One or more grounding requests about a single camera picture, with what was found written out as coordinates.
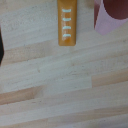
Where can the orange rectangular bar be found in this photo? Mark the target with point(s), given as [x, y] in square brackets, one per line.
[67, 23]

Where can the pink mug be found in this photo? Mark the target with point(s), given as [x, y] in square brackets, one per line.
[111, 18]

